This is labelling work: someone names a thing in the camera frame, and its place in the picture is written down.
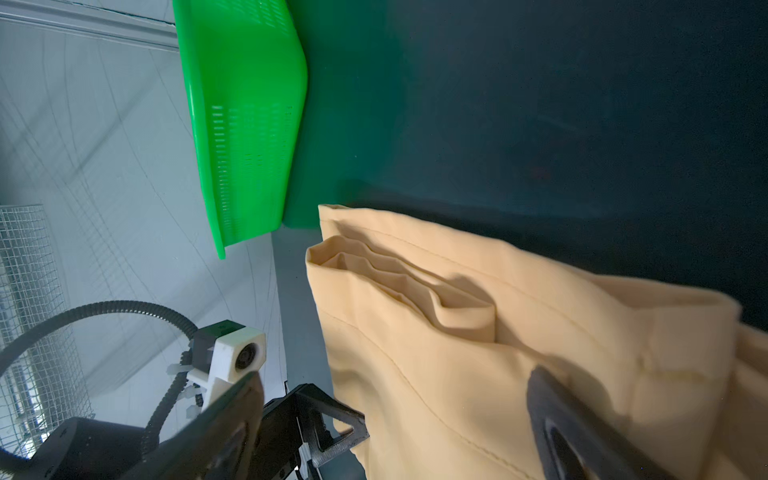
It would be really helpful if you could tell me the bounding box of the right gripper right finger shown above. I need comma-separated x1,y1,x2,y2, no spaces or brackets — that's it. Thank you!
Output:
526,366,673,479

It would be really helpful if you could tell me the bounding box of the yellow skirt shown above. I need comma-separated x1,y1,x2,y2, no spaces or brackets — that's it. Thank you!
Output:
306,205,767,479

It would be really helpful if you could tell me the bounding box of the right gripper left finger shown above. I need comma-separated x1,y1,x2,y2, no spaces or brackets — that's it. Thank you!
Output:
123,372,264,479

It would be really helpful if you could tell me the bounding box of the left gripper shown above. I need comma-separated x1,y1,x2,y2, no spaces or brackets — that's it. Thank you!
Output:
247,384,369,479

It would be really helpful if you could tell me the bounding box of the white wire basket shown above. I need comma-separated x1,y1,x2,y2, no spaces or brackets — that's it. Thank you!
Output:
0,203,96,460

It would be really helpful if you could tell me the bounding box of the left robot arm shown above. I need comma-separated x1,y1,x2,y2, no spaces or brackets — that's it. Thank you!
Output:
1,300,368,479

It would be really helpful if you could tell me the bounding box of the green plastic basket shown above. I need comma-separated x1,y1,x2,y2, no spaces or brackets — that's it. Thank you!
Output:
173,0,308,258

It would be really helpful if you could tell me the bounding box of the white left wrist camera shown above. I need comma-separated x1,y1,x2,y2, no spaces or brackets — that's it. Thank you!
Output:
187,320,267,410

